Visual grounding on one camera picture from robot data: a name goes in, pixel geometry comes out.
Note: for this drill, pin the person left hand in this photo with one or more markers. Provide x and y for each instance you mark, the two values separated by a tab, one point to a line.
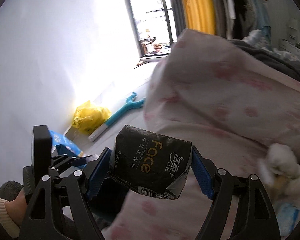
16	209

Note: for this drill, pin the balcony window door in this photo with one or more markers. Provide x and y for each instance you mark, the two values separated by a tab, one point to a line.
153	25

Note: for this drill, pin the white socks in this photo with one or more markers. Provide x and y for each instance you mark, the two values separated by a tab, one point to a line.
279	172

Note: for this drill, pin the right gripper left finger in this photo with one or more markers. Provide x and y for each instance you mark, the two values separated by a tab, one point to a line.
44	218

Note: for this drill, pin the hanging clothes on rack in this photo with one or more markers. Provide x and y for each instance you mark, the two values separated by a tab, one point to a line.
245	16

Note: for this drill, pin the grey curtain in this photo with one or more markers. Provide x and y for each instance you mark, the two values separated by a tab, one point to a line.
179	16

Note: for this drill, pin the pink patterned duvet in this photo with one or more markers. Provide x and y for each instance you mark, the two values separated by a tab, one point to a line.
231	106

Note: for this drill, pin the white dresser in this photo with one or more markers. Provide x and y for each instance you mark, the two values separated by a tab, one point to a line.
292	42

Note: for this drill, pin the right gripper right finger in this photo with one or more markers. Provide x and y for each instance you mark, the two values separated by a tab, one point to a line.
254	218

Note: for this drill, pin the teal plush toy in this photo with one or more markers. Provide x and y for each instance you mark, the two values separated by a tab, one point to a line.
130	104

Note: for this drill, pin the blue tissue pack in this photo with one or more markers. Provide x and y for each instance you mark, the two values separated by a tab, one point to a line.
287	216

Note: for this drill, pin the dark grey blanket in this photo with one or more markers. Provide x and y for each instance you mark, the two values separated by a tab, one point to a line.
288	67

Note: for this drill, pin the blue paper bag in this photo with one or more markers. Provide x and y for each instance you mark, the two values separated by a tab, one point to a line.
65	144

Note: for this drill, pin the yellow plastic bag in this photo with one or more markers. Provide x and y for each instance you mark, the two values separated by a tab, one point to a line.
87	118

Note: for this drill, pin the black tissue pack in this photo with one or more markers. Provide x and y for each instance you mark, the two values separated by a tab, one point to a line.
150	164

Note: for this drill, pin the yellow curtain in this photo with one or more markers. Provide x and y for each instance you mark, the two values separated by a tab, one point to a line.
200	15

